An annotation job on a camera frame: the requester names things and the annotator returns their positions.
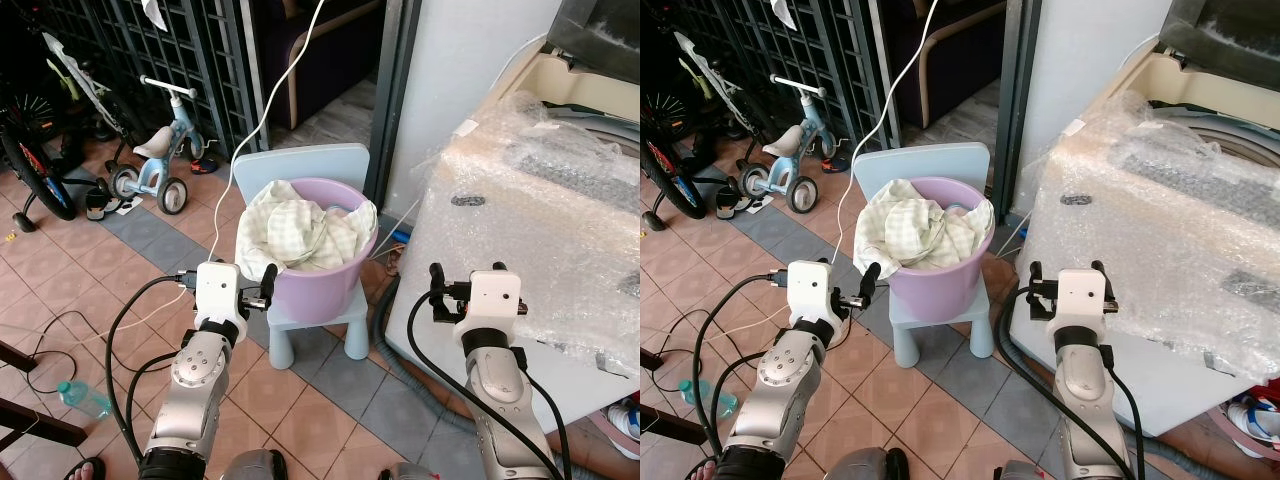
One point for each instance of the dark wooden furniture frame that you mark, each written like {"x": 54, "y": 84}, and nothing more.
{"x": 40, "y": 422}
{"x": 670, "y": 425}

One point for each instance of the light blue child chair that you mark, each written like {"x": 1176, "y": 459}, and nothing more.
{"x": 300, "y": 160}
{"x": 925, "y": 160}

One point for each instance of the black bicycle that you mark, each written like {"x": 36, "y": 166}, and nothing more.
{"x": 40, "y": 165}
{"x": 675, "y": 165}

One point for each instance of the grey robot leg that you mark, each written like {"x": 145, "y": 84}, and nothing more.
{"x": 868, "y": 466}
{"x": 1020, "y": 471}
{"x": 408, "y": 472}
{"x": 255, "y": 466}

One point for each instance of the light blue child tricycle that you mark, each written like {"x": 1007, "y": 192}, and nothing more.
{"x": 165, "y": 160}
{"x": 795, "y": 160}

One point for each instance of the white rag on gate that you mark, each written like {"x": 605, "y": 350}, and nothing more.
{"x": 155, "y": 12}
{"x": 783, "y": 12}

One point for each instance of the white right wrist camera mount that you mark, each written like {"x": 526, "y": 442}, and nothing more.
{"x": 1082, "y": 300}
{"x": 495, "y": 300}

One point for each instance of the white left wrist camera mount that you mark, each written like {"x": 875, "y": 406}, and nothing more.
{"x": 218, "y": 292}
{"x": 812, "y": 290}

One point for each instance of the dark grey door frame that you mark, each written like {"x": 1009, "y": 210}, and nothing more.
{"x": 392, "y": 90}
{"x": 1018, "y": 90}

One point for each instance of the green plastic bottle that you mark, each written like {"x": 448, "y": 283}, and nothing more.
{"x": 710, "y": 400}
{"x": 85, "y": 400}

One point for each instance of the grey left robot leg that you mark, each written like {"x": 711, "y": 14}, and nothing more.
{"x": 868, "y": 466}
{"x": 255, "y": 466}

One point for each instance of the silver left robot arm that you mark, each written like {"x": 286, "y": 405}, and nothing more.
{"x": 195, "y": 385}
{"x": 785, "y": 385}

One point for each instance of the white sneaker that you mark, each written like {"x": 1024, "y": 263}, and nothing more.
{"x": 1255, "y": 420}
{"x": 625, "y": 420}

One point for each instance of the dark metal grille gate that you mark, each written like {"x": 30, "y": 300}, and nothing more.
{"x": 190, "y": 50}
{"x": 830, "y": 50}

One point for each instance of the dark armchair with wooden frame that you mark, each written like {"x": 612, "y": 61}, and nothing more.
{"x": 950, "y": 50}
{"x": 330, "y": 50}

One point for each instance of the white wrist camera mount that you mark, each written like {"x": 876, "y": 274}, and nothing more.
{"x": 495, "y": 300}
{"x": 218, "y": 292}
{"x": 1082, "y": 300}
{"x": 812, "y": 290}

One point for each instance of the purple plastic basin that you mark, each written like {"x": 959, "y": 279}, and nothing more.
{"x": 935, "y": 290}
{"x": 320, "y": 290}

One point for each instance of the grey right robot leg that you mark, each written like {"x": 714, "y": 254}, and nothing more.
{"x": 1020, "y": 471}
{"x": 408, "y": 472}

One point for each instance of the clear bubble wrap sheet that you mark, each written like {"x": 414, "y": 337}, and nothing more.
{"x": 1140, "y": 260}
{"x": 520, "y": 250}

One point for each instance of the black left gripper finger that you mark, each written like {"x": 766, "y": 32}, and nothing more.
{"x": 872, "y": 277}
{"x": 270, "y": 278}

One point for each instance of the white green checked cloth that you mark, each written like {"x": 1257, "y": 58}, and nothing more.
{"x": 910, "y": 230}
{"x": 295, "y": 230}

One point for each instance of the white washing machine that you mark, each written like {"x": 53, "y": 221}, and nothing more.
{"x": 1130, "y": 410}
{"x": 470, "y": 390}

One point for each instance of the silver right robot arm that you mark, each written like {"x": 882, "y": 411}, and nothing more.
{"x": 1080, "y": 385}
{"x": 495, "y": 390}

